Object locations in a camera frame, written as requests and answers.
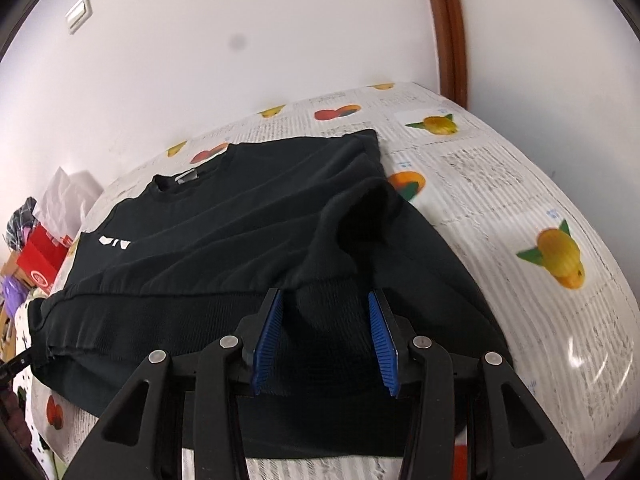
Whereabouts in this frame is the white floral quilt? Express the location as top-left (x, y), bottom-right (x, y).
top-left (0, 305), bottom-right (56, 480)

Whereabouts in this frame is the black sweatshirt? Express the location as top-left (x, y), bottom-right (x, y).
top-left (27, 129), bottom-right (516, 461)

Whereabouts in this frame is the grey checkered cloth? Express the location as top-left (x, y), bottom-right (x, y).
top-left (5, 197), bottom-right (38, 251)

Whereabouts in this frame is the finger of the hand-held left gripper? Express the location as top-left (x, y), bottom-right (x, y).
top-left (0, 350), bottom-right (33, 383)

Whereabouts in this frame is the white light switch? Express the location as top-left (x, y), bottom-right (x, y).
top-left (65, 0), bottom-right (93, 35)

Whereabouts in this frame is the brown wooden door frame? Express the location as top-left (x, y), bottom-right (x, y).
top-left (420, 0), bottom-right (468, 111)

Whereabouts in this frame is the white plastic bag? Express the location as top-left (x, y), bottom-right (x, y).
top-left (37, 166), bottom-right (103, 248)

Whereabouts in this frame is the wooden headboard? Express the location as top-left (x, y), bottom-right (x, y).
top-left (0, 247), bottom-right (23, 283)

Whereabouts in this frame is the purple cloth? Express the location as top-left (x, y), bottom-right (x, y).
top-left (0, 277), bottom-right (28, 318)

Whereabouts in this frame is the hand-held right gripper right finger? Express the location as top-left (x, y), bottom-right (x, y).
top-left (367, 287), bottom-right (583, 480)

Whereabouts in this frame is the fruit print tablecloth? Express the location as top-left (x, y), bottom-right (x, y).
top-left (30, 82), bottom-right (640, 480)

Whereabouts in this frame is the red paper bag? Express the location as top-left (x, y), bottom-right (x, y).
top-left (17, 224), bottom-right (76, 296)

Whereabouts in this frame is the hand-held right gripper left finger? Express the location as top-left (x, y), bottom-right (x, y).
top-left (62, 287), bottom-right (286, 480)

